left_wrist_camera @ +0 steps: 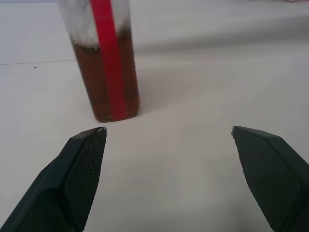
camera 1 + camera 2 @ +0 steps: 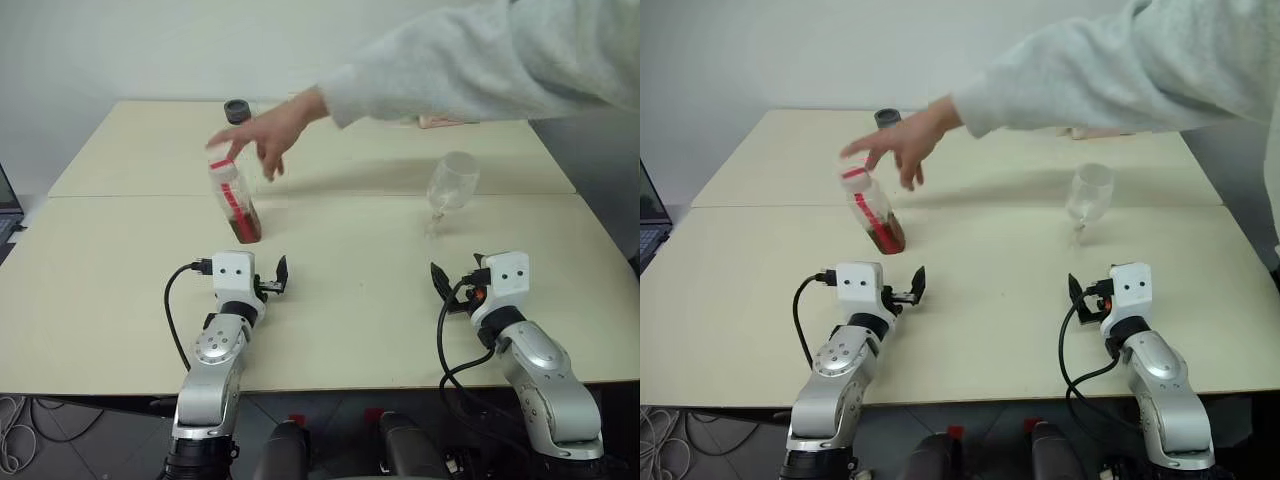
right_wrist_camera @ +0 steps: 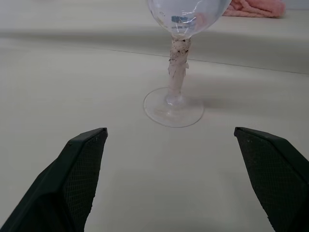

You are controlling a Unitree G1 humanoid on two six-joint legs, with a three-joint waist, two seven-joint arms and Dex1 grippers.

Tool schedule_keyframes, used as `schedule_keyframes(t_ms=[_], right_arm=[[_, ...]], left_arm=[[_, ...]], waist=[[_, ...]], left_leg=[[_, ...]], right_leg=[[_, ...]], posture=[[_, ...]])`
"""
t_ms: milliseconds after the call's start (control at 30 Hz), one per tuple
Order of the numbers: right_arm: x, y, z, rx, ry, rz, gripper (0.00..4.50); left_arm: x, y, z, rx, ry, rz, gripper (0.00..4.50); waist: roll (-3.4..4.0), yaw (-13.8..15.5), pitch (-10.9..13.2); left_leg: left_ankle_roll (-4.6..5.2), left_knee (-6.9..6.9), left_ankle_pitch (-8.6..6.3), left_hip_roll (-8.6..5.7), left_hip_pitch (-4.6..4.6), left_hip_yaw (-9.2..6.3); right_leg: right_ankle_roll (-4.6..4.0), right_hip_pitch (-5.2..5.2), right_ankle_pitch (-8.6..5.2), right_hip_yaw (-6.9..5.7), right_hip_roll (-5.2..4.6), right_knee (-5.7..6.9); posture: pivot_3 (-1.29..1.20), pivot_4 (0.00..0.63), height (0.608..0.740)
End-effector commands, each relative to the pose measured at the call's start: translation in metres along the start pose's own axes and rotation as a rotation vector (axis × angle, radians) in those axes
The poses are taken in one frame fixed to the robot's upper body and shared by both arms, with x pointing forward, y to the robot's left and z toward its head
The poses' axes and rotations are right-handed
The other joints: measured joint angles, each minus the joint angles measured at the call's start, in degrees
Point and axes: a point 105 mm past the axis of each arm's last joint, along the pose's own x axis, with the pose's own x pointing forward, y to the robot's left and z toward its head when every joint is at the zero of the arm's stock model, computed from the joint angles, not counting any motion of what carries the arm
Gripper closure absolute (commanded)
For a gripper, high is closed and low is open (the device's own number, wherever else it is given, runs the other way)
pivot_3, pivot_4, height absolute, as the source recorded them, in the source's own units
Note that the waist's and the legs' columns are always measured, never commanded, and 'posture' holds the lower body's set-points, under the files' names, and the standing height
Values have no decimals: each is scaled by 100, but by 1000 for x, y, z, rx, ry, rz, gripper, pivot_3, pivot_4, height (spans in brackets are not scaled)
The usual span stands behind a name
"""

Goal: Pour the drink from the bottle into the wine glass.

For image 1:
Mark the clear bottle with red stripe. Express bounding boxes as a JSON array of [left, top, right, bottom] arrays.
[[58, 0, 140, 123]]

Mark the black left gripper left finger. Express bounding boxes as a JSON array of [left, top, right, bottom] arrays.
[[0, 126, 108, 232]]

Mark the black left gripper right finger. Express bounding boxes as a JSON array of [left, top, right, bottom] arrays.
[[231, 125, 309, 232]]

